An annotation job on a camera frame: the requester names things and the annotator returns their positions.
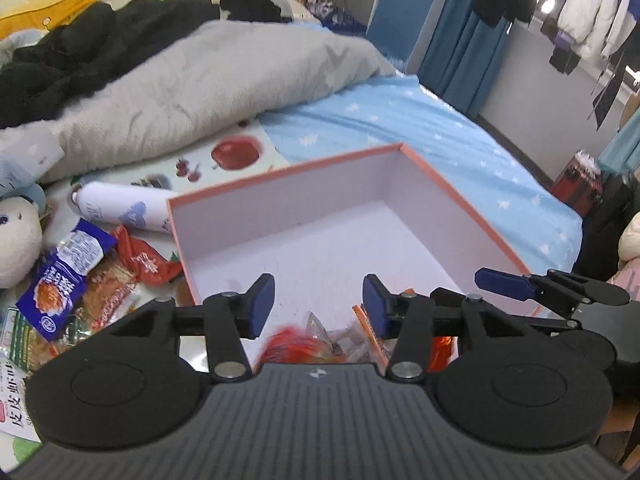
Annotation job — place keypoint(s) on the white pillow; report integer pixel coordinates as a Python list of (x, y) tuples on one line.
[(295, 10)]

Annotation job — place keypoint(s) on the light blue paper bag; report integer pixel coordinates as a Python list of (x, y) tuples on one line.
[(20, 165)]

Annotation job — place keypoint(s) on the fruit print mat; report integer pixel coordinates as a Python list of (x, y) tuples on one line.
[(165, 165)]

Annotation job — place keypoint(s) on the clear brown snack packet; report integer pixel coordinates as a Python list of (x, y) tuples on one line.
[(340, 345)]

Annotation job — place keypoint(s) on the red suitcase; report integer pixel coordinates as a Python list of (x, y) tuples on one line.
[(575, 190)]

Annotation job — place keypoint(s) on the red white print snack packet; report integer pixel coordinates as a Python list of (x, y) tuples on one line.
[(145, 260)]

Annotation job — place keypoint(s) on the black hanging trousers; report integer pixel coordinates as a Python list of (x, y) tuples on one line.
[(607, 95)]

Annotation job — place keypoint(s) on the grey blanket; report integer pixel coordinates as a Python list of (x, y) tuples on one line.
[(200, 85)]

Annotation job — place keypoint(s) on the dark blue tray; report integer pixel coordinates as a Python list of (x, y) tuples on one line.
[(345, 22)]

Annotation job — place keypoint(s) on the shiny red snack packet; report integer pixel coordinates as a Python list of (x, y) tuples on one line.
[(295, 347)]

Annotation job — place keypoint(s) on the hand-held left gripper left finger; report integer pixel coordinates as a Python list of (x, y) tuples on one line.
[(262, 305)]

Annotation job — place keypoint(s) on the clear orange cake packet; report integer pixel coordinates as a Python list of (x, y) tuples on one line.
[(110, 290)]

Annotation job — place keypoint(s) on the teal cloth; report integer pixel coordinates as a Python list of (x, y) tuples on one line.
[(622, 150)]

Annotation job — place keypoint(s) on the blue curtain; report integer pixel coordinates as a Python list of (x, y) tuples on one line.
[(460, 60)]

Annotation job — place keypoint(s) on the white spray bottle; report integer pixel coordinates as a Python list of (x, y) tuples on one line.
[(115, 205)]

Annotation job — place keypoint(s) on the dark purple hanging garment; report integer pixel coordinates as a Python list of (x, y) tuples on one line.
[(565, 55)]

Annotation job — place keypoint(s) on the white puffer jacket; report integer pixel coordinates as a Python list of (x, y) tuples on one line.
[(590, 5)]

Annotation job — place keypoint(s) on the row of small bottles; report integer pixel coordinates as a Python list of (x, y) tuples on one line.
[(315, 0)]

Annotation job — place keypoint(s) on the blue chair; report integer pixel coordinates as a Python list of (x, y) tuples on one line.
[(400, 15)]

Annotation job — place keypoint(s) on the cream pink plush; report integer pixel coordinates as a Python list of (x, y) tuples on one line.
[(631, 240)]

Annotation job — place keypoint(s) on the orange snack packet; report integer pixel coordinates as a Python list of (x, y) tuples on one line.
[(442, 352)]

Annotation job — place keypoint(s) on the black jacket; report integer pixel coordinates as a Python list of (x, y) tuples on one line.
[(75, 55)]

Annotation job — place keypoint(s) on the pink cardboard box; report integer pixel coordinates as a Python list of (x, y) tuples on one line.
[(325, 220)]

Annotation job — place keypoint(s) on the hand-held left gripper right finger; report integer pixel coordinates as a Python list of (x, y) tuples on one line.
[(375, 310)]

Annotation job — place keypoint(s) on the white blue plush toy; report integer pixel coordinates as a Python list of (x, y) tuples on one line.
[(17, 240)]

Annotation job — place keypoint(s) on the green striped snack packet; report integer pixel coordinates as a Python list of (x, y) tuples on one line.
[(20, 340)]

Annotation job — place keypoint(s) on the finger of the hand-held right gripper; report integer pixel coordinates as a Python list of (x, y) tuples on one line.
[(555, 324), (500, 280)]

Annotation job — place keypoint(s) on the small black garment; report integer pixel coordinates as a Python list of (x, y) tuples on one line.
[(250, 5)]

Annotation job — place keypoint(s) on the blue snack packet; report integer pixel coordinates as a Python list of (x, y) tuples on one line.
[(55, 290)]

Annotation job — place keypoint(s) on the blue star bedsheet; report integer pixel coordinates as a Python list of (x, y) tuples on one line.
[(400, 115)]

